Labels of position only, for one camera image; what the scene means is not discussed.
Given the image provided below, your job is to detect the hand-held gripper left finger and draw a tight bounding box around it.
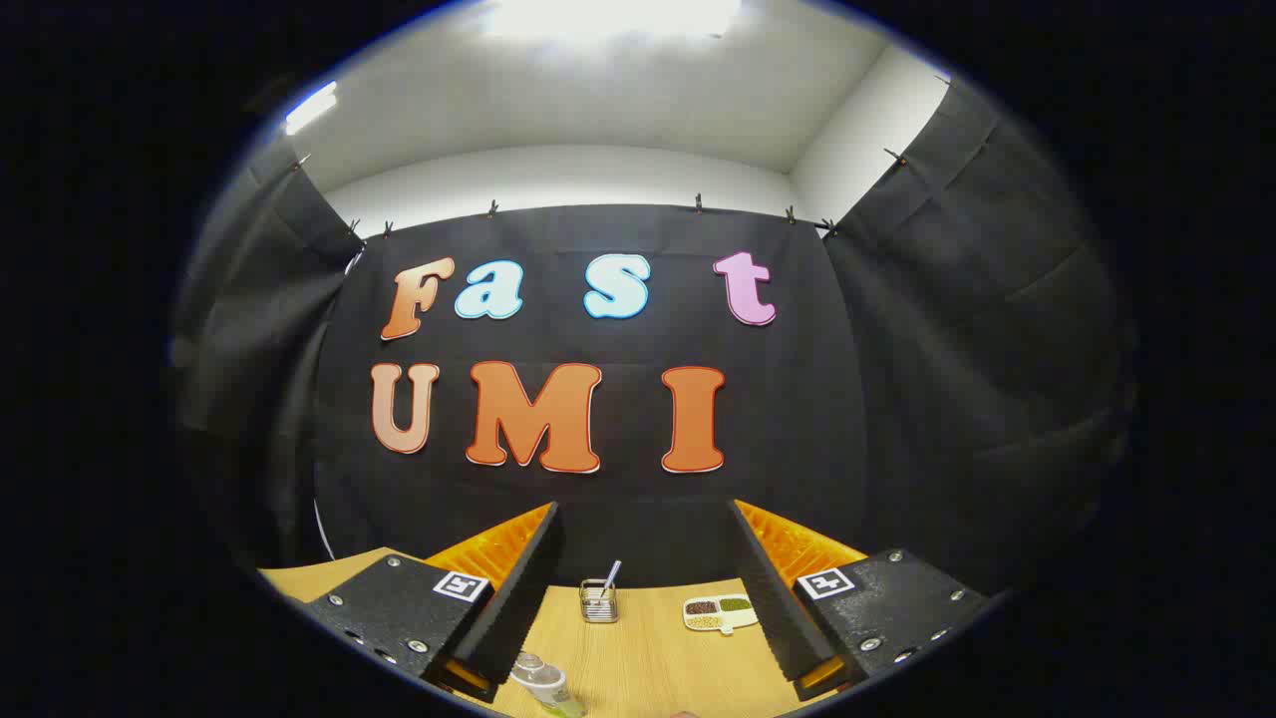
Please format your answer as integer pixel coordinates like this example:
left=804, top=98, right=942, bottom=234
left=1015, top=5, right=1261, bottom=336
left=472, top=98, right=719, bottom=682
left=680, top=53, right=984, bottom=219
left=299, top=501, right=566, bottom=704

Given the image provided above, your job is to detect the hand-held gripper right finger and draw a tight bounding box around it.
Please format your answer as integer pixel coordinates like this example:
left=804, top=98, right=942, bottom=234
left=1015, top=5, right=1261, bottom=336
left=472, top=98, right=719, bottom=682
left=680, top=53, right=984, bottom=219
left=728, top=499, right=993, bottom=702

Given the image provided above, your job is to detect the clear juice bottle white label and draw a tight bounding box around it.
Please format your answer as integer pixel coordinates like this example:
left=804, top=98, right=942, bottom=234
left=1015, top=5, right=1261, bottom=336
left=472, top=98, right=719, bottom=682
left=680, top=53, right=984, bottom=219
left=508, top=652, right=589, bottom=718

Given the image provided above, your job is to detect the white divided bean dish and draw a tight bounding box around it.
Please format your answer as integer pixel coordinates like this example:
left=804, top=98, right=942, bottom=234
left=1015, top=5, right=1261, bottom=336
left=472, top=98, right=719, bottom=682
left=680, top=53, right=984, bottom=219
left=683, top=594, right=761, bottom=636

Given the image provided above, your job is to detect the ribbed clear glass holder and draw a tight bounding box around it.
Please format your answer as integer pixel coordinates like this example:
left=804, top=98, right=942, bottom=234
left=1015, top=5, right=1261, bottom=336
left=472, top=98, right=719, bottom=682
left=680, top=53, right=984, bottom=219
left=579, top=578, right=619, bottom=624

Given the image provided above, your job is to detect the wooden table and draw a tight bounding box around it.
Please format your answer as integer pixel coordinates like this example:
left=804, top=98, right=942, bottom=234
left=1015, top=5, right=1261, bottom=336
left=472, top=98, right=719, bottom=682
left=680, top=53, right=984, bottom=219
left=257, top=546, right=878, bottom=718

